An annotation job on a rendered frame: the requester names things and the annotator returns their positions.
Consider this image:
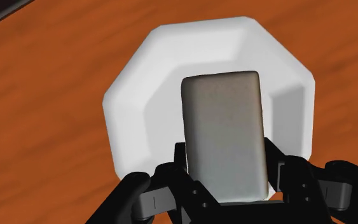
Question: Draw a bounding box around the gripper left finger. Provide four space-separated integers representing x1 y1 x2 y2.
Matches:
85 142 221 224

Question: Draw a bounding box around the white octagonal bowl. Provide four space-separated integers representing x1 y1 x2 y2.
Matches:
102 16 316 200

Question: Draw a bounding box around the grey rectangular block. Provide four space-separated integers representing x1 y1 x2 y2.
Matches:
181 70 270 204

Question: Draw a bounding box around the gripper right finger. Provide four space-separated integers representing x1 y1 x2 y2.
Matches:
263 137 358 224

